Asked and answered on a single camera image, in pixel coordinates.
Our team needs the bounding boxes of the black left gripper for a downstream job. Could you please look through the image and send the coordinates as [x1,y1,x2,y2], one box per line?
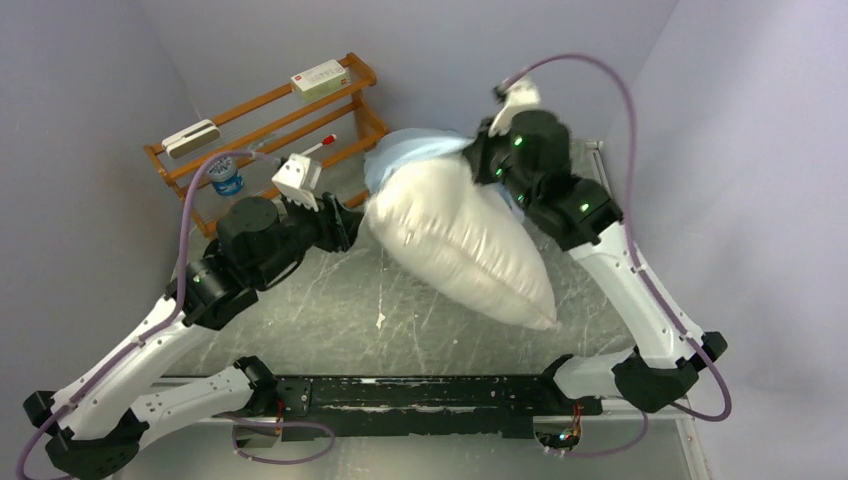
[252,185,369,285]

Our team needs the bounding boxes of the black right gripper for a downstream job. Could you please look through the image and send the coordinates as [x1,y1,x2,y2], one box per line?
[466,114,540,211]

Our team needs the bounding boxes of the white pillow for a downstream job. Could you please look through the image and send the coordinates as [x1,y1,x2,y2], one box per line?
[365,155,558,331]

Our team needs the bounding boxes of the light blue pillowcase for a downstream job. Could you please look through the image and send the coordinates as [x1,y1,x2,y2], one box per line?
[364,128,525,231]

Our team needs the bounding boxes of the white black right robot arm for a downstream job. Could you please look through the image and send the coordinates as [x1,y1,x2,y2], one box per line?
[463,109,728,414]

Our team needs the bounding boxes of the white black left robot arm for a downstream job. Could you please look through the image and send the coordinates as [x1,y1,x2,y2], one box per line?
[24,193,363,479]

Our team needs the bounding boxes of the orange wooden shelf rack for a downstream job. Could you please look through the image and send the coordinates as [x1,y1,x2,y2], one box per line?
[143,53,389,208]

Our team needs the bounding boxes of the red white marker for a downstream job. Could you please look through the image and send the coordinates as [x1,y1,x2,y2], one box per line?
[301,134,337,156]

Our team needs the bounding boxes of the blue lidded jar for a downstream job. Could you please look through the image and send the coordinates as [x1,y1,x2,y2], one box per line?
[205,157,244,197]

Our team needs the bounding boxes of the white red box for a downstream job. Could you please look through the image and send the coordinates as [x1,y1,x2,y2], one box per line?
[290,60,350,103]

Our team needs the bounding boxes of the white eraser block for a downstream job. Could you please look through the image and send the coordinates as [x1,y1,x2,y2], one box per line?
[161,119,221,159]

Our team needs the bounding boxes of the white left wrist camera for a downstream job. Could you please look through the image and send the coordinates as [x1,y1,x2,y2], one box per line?
[271,154,322,211]

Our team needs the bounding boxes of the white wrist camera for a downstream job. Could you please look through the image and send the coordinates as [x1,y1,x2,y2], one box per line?
[271,154,322,211]
[488,75,541,137]

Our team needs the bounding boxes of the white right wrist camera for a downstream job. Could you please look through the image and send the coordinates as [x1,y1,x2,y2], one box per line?
[488,75,541,137]

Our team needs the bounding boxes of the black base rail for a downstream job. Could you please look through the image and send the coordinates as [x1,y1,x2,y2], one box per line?
[235,374,602,439]

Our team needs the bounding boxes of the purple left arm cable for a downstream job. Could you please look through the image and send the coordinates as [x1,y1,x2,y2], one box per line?
[14,150,338,480]

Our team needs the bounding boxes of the aluminium frame rail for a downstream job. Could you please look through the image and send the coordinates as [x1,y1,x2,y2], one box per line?
[586,397,695,423]

